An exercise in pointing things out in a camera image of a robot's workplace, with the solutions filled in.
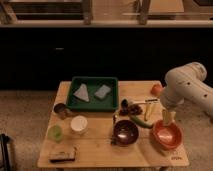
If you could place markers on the dark purple bowl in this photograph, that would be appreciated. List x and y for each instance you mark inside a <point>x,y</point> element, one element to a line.
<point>125,132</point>

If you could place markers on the wooden shelf frame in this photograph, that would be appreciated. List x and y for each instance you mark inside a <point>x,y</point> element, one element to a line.
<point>107,13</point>

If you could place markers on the orange fruit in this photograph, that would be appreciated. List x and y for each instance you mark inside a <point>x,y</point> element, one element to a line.
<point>156,89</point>

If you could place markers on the green plastic cup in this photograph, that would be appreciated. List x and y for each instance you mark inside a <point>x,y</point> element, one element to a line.
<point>55,133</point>

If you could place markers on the white handled dish brush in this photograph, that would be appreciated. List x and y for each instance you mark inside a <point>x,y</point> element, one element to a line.
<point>127,102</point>

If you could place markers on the small metal cup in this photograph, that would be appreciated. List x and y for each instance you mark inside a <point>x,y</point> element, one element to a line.
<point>61,110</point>

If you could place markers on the green plastic tray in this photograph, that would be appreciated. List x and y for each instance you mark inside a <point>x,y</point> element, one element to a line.
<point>108,104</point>

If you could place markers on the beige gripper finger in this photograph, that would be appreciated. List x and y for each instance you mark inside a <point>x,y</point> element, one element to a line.
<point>168,117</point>

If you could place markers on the wooden table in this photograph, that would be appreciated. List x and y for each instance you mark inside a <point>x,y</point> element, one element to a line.
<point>95,150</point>

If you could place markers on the black object at left edge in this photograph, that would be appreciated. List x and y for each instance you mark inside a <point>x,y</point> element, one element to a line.
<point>4,142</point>

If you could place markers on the red bowl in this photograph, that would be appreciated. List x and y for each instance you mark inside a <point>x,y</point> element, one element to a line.
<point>168,137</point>

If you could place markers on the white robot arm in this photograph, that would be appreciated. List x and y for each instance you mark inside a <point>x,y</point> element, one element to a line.
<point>187,82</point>

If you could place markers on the yellow banana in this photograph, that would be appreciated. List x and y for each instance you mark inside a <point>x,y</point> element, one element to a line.
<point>149,108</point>

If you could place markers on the green cucumber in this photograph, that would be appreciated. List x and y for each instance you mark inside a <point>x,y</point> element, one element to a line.
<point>139,122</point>

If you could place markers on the white cup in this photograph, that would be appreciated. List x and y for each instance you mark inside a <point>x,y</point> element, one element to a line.
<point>79,124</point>

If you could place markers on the grey rectangular sponge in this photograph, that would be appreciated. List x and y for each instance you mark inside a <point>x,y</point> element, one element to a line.
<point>102,92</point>

